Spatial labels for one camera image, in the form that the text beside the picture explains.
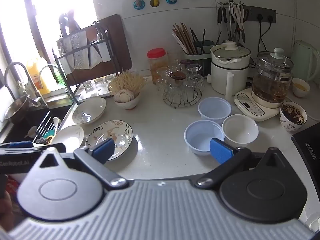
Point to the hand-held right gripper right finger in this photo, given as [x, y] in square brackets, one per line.
[220, 151]

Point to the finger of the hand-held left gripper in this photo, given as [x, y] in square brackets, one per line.
[21, 144]
[56, 147]

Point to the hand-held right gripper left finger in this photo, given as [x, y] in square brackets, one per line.
[102, 150]

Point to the plain white plate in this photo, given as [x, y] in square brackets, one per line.
[67, 136]

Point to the pale blue plastic bowl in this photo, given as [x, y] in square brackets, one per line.
[200, 137]
[213, 107]

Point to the colourful leaf pattern plate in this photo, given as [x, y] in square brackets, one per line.
[120, 130]

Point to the white ceramic bowl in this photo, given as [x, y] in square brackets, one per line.
[240, 128]

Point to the teal scrubber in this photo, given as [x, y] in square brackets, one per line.
[50, 133]

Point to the black sink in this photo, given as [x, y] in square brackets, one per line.
[25, 127]

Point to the black sink drain rack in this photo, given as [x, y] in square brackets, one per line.
[43, 127]

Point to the white spoon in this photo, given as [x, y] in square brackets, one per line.
[56, 122]

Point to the steel mixing bowl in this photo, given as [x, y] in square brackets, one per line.
[15, 108]

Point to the white bowl with garlic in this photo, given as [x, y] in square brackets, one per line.
[126, 103]

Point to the white kettle heating base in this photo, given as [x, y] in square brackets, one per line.
[250, 107]

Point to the garlic bulb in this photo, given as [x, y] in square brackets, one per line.
[122, 96]

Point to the clear glass tumbler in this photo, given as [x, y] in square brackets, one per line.
[99, 84]
[109, 80]
[88, 87]

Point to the orange detergent bottle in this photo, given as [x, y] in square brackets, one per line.
[37, 77]

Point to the green bottle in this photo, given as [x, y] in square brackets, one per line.
[58, 76]

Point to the tall steel faucet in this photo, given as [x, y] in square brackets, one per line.
[15, 65]

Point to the small steel faucet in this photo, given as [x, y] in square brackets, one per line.
[50, 66]

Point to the patterned bowl with tea leaves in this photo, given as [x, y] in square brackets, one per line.
[292, 115]

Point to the set of clear glass cups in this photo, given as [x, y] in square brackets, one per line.
[182, 76]

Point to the white electric pot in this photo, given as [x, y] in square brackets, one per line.
[225, 65]

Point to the black induction cooktop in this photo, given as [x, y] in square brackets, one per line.
[307, 150]

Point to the glass kettle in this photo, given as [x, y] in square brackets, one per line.
[271, 80]

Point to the hammered steel cleaver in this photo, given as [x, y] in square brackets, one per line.
[77, 52]

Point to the white cutlery holder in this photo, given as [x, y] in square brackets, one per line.
[66, 46]
[103, 52]

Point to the black knife rack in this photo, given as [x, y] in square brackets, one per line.
[111, 52]

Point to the brown cutting board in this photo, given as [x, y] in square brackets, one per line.
[122, 50]

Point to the green and white chopstick holder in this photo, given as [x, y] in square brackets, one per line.
[197, 50]

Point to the small bowl with yellow liquid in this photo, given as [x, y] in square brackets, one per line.
[301, 87]

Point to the plastic jar with red lid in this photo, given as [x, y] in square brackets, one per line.
[157, 62]

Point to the bundle of chopsticks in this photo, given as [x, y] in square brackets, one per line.
[183, 37]

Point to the hanging utensil rack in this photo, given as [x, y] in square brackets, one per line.
[231, 25]

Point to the white scissors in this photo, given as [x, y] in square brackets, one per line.
[238, 15]

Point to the black power strip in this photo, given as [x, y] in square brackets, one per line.
[265, 15]

